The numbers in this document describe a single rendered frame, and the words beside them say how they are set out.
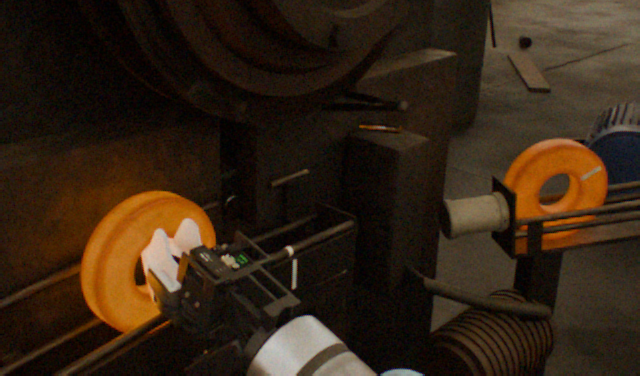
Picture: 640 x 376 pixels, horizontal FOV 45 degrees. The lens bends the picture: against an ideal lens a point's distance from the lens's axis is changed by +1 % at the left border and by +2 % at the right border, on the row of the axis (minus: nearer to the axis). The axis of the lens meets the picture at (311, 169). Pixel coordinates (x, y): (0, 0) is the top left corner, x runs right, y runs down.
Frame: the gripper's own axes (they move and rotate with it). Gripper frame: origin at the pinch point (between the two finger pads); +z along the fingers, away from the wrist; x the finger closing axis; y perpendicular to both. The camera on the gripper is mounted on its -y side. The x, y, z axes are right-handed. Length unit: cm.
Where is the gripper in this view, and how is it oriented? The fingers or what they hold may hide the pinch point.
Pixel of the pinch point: (151, 246)
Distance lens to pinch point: 85.1
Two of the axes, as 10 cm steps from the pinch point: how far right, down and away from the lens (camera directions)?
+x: -7.0, 2.5, -6.7
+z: -6.8, -5.1, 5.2
